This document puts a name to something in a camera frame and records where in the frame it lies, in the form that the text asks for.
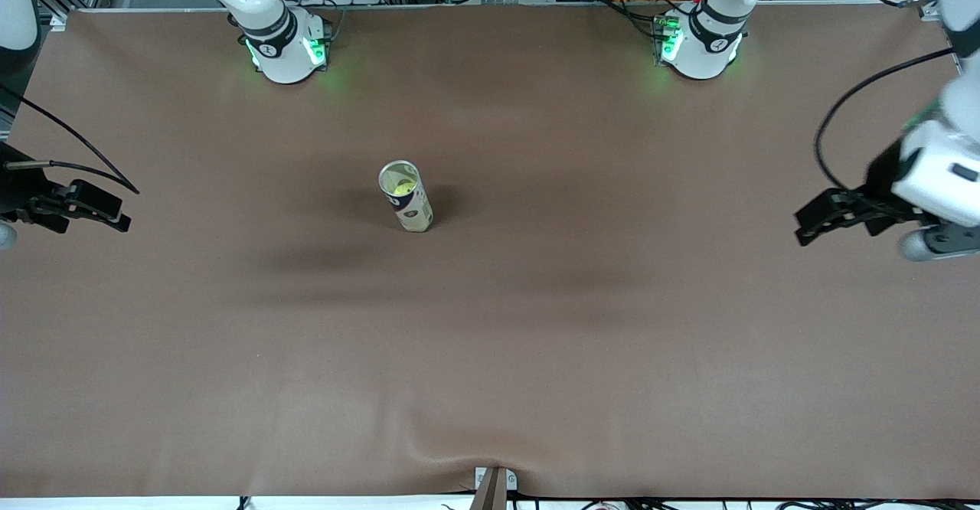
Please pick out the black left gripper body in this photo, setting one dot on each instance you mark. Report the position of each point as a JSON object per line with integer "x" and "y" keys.
{"x": 882, "y": 179}

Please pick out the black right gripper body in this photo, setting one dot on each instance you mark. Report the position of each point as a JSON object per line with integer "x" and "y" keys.
{"x": 18, "y": 190}

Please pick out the Wilson 3 print tennis ball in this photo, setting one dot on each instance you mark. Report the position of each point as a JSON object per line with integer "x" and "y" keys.
{"x": 400, "y": 186}

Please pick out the clear Wilson tennis ball can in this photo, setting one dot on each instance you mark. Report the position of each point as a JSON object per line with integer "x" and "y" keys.
{"x": 417, "y": 215}

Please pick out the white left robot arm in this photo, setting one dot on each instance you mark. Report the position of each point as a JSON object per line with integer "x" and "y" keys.
{"x": 700, "y": 43}

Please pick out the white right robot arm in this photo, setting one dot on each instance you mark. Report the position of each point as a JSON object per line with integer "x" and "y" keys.
{"x": 279, "y": 43}

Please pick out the brown table mat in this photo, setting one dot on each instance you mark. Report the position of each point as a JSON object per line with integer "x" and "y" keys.
{"x": 612, "y": 341}

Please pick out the metal table clamp bracket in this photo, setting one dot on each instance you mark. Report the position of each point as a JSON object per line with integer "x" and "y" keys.
{"x": 494, "y": 491}

